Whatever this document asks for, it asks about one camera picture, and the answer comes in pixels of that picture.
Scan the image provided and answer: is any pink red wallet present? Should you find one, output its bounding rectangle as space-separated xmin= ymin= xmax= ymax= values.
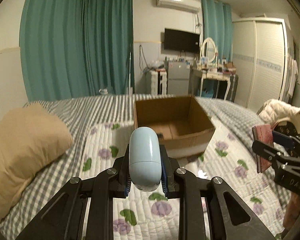
xmin=252 ymin=124 xmax=274 ymax=173

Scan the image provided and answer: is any light blue capsule case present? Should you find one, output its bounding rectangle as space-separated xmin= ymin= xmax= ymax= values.
xmin=129 ymin=127 xmax=162 ymax=192

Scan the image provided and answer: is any black patterned garment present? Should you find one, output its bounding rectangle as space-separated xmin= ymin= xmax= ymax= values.
xmin=274 ymin=121 xmax=300 ymax=137

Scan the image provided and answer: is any cream puffer jacket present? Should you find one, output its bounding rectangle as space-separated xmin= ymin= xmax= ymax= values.
xmin=257 ymin=99 xmax=300 ymax=134

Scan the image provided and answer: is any white floral quilted mat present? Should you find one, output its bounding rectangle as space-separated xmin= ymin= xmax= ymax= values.
xmin=79 ymin=120 xmax=290 ymax=239

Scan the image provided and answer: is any grey checked bed cover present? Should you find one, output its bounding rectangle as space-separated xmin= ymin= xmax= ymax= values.
xmin=0 ymin=95 xmax=290 ymax=239

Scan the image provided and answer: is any dark brown suitcase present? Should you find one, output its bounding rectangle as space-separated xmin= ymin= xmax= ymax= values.
xmin=226 ymin=74 xmax=238 ymax=102

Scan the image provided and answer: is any tan pillow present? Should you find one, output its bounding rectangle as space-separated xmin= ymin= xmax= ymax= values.
xmin=0 ymin=103 xmax=73 ymax=222

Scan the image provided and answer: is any brown cardboard box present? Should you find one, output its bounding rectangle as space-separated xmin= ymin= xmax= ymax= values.
xmin=134 ymin=95 xmax=215 ymax=159

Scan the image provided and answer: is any white louvered wardrobe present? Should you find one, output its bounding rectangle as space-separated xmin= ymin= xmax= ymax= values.
xmin=232 ymin=17 xmax=288 ymax=112

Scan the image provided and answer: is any white dressing table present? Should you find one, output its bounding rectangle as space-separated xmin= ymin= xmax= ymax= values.
xmin=192 ymin=69 xmax=233 ymax=100

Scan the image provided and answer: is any oval white vanity mirror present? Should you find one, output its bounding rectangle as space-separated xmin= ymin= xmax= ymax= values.
xmin=200 ymin=37 xmax=218 ymax=64

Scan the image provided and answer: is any silver mini fridge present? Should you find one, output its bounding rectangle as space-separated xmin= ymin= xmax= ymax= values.
xmin=167 ymin=61 xmax=190 ymax=95

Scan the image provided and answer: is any white suitcase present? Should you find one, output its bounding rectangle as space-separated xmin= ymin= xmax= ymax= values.
xmin=146 ymin=70 xmax=167 ymax=95

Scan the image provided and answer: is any teal curtain right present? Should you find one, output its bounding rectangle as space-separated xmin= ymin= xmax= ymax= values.
xmin=201 ymin=0 xmax=233 ymax=61

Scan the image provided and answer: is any teal curtain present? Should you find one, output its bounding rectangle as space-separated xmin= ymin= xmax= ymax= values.
xmin=19 ymin=0 xmax=134 ymax=101
xmin=201 ymin=0 xmax=233 ymax=61

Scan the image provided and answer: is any teal curtain left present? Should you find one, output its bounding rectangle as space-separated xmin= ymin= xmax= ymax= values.
xmin=19 ymin=0 xmax=134 ymax=101

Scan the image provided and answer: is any white air conditioner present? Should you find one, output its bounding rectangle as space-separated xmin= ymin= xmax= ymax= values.
xmin=156 ymin=0 xmax=200 ymax=13

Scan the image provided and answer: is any black wall television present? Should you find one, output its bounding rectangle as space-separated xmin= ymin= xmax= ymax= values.
xmin=164 ymin=28 xmax=200 ymax=54

